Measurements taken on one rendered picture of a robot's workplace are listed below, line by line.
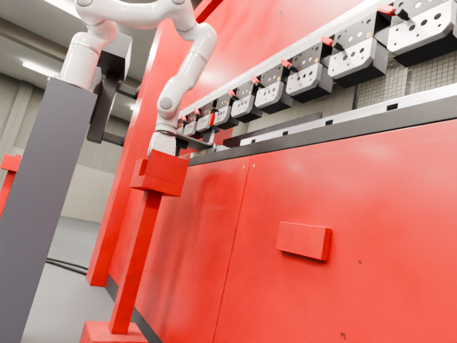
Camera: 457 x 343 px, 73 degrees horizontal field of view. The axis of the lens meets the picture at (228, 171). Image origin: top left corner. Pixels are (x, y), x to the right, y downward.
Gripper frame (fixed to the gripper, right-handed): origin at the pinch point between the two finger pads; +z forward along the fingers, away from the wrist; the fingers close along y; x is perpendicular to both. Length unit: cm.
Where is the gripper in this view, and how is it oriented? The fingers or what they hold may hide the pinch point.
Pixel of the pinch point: (158, 171)
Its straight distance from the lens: 127.1
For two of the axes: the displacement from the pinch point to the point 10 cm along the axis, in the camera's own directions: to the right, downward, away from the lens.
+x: 5.1, -0.6, -8.6
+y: -8.5, -1.9, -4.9
